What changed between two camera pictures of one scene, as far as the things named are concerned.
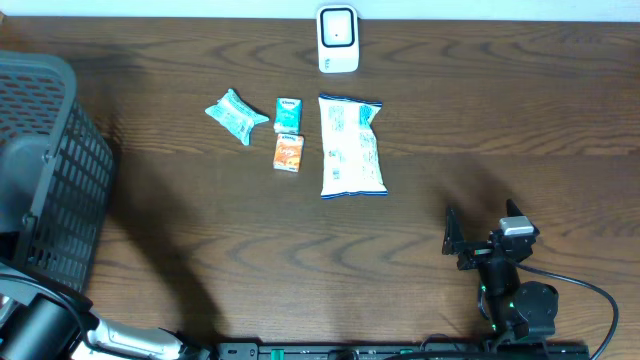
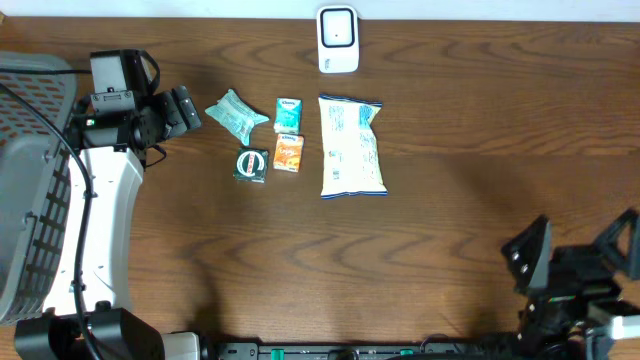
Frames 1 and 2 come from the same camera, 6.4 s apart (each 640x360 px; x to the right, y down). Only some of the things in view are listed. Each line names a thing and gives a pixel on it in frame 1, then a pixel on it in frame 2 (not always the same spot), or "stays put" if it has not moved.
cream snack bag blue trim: [351, 161] stays put
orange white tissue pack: [288, 152] stays put
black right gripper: [454, 243] to [574, 274]
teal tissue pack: [288, 113] stays put
